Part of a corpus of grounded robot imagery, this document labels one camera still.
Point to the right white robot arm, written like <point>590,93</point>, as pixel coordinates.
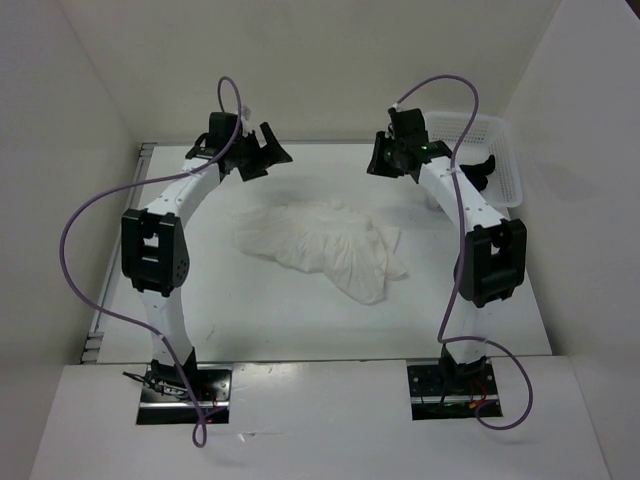
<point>490,262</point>

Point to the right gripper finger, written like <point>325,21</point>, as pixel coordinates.
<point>409,163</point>
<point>378,164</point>

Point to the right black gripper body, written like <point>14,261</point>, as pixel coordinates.
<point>399,146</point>

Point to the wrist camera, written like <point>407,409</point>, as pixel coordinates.
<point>245,116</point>
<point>407,127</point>

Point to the black skirt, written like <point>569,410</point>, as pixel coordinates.
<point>478,174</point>

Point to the white plastic basket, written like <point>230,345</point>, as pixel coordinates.
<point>487,136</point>

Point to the white skirt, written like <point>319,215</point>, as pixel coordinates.
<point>354,250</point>

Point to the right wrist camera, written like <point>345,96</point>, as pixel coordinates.
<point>407,127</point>

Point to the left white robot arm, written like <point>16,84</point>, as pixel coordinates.
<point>154,252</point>

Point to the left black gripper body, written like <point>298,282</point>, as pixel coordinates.
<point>245,148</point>

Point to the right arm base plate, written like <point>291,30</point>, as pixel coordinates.
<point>432,398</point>

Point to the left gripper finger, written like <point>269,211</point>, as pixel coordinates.
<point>253,164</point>
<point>272,150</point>

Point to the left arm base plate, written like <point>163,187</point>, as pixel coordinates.
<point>163,403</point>

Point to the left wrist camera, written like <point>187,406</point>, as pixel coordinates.
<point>245,116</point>

